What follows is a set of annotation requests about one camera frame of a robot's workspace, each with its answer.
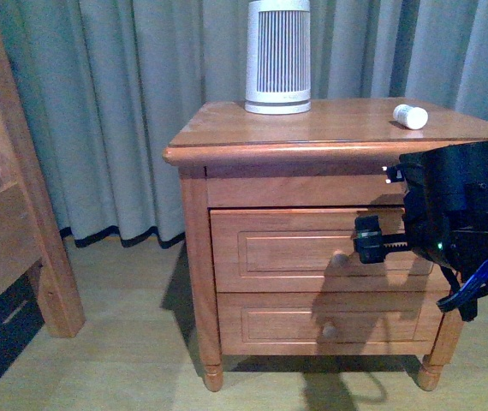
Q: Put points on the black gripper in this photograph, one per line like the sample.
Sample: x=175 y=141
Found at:
x=446 y=208

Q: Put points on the wooden drawer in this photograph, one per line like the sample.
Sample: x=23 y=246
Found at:
x=311 y=250
x=342 y=323

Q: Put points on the white medicine bottle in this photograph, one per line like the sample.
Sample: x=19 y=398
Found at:
x=411 y=117

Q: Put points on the wooden nightstand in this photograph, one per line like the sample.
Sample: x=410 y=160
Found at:
x=329 y=157

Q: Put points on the white cylindrical air purifier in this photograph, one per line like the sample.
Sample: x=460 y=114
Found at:
x=278 y=58

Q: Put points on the grey pleated curtain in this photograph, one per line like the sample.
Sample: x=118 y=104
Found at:
x=105 y=86

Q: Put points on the wooden bed frame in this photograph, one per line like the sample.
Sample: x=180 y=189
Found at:
x=30 y=243

